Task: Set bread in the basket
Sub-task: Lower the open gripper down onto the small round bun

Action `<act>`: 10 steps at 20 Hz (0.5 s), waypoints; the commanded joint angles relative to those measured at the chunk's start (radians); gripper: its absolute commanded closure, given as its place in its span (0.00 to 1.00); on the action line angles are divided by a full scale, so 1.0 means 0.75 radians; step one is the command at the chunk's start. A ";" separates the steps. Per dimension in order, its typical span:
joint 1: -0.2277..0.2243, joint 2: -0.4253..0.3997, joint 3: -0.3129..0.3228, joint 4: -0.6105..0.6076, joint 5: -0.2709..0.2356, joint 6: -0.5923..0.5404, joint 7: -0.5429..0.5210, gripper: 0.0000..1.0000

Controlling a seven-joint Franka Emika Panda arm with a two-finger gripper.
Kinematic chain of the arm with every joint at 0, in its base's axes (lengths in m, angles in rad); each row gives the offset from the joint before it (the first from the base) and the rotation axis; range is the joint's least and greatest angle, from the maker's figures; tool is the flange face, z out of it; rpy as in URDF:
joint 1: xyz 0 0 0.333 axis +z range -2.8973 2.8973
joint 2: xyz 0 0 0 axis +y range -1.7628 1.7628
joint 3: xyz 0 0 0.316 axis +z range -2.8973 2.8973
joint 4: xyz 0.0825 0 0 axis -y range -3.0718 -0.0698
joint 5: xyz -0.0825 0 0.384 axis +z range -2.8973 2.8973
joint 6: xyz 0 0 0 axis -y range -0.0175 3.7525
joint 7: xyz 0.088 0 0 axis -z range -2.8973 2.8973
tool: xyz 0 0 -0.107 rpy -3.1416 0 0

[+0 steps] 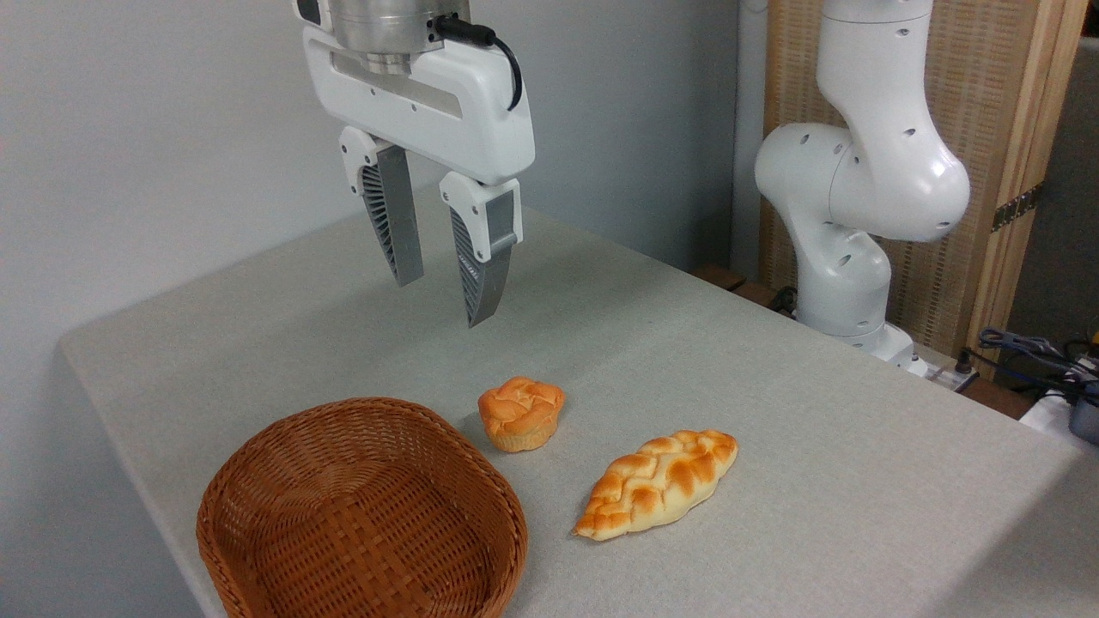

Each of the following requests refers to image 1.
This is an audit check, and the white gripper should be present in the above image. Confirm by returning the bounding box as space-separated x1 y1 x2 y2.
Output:
301 26 536 330

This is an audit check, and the round muffin-shaped bread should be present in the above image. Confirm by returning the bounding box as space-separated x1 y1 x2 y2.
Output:
477 376 567 454

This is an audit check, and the brown woven wicker basket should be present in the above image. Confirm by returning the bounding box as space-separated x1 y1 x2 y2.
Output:
196 397 530 618

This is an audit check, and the long braided bread loaf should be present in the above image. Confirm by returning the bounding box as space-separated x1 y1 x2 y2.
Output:
573 429 739 542

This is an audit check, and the grey fabric table cover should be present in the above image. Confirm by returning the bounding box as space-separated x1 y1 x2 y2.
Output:
58 185 1099 618

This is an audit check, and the wooden woven folding screen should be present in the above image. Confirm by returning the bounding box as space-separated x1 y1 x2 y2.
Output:
760 0 1091 379

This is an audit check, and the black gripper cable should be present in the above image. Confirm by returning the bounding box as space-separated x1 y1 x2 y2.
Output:
434 15 524 112

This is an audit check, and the blue grey cable bundle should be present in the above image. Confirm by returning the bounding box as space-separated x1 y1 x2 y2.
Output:
977 326 1099 404

